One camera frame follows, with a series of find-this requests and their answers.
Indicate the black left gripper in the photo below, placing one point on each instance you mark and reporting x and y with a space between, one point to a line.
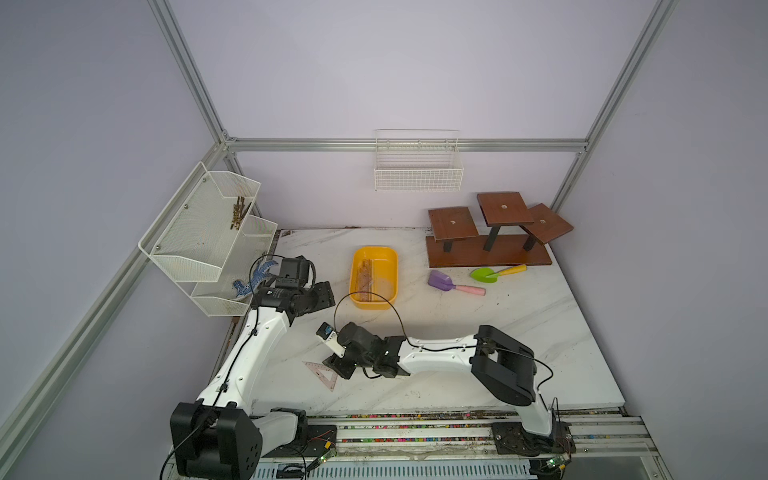
326 296

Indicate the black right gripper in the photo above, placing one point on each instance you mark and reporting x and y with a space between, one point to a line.
343 364

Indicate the pink triangle ruler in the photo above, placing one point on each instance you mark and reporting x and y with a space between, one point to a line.
324 374

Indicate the pink stencil ruler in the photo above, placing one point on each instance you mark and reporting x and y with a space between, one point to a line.
364 281

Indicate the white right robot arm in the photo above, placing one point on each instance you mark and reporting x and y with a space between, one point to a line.
503 365

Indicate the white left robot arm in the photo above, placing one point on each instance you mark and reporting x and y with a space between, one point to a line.
217 436

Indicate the yellow plastic storage box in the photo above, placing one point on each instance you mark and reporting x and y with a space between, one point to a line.
385 276

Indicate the white mesh lower shelf basket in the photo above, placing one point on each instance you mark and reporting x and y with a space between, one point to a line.
229 295

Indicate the white mesh shelf basket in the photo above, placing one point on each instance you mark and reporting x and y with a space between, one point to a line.
191 239
229 295

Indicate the brown items in basket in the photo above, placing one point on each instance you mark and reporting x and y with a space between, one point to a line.
241 209

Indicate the purple toy shovel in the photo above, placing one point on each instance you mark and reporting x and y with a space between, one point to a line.
444 283

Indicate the white mesh upper shelf basket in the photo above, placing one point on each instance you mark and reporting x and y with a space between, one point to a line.
191 239

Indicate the green toy shovel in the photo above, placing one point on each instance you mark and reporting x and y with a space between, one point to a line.
488 275

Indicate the brown wooden display stand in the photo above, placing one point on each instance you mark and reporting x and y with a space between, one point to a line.
518 234

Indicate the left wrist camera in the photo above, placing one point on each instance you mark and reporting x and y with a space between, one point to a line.
296 273

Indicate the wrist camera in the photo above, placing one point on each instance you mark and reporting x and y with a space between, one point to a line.
329 337
296 273

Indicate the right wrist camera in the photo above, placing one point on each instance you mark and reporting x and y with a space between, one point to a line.
329 337

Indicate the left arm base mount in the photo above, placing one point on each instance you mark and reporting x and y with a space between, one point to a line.
289 433

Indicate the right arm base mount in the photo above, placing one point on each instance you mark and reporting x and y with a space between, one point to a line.
531 438

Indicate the white wire wall basket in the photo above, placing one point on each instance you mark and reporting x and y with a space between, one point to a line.
417 160

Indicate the aluminium rail base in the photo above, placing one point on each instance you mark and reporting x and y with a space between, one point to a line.
470 445

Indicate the aluminium frame post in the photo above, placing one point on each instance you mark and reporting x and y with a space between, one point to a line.
172 32

